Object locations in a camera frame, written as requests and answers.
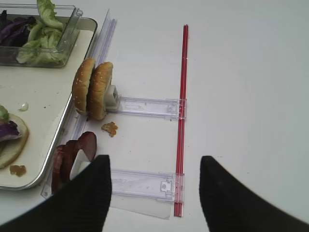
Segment dark sausage slice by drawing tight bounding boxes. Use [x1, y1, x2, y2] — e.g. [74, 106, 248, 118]
[51, 142, 73, 194]
[71, 131, 97, 161]

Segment front sesame bun top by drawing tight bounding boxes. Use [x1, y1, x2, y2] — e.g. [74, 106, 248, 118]
[71, 58, 96, 116]

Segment rear dark sausage slice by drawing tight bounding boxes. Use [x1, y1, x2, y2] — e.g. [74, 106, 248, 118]
[71, 131, 97, 161]

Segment clear plastic salad box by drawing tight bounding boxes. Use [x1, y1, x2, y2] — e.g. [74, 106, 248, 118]
[0, 1, 83, 68]

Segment front dark sausage slice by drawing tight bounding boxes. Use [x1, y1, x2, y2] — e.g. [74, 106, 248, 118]
[51, 142, 73, 194]

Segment bottom bun on tray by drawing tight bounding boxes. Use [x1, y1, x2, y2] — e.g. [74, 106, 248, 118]
[0, 113, 28, 169]

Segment right clear long rail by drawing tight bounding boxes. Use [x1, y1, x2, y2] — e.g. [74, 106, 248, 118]
[41, 14, 120, 198]

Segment sesame bun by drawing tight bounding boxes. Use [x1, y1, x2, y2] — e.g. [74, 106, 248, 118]
[87, 62, 113, 120]
[71, 58, 96, 116]

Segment green lettuce in box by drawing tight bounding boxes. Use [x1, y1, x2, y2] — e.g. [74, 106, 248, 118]
[16, 0, 65, 66]

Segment right upper clear pusher track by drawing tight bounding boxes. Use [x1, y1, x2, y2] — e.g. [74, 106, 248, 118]
[107, 97, 186, 120]

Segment right lower clear pusher track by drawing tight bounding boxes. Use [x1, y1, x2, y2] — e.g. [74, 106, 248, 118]
[111, 169, 184, 203]

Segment white pusher block behind buns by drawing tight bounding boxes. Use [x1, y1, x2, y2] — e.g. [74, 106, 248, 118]
[103, 85, 120, 110]

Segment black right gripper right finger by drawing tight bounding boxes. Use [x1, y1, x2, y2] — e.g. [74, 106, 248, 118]
[199, 156, 309, 232]

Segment rear sesame bun top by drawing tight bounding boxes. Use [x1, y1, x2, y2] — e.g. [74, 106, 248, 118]
[87, 62, 113, 120]

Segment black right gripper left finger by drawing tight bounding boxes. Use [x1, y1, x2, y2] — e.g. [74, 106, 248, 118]
[0, 155, 112, 232]

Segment brown crumb on table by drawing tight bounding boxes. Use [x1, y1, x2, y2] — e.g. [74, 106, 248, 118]
[101, 122, 118, 137]

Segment lettuce leaf on bun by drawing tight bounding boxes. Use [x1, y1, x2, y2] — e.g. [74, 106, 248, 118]
[0, 105, 9, 123]

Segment brown crumb on tray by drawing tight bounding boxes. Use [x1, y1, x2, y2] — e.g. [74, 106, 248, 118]
[10, 165, 27, 177]

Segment purple cabbage pieces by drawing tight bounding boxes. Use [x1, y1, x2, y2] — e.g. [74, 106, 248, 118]
[0, 10, 36, 47]

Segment white metal tray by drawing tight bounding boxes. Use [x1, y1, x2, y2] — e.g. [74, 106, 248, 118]
[0, 18, 98, 190]

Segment right red rail strip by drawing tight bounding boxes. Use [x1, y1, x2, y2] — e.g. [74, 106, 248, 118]
[174, 24, 189, 217]

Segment clear pusher track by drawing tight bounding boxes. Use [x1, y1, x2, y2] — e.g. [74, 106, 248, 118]
[111, 169, 184, 203]
[107, 97, 186, 120]

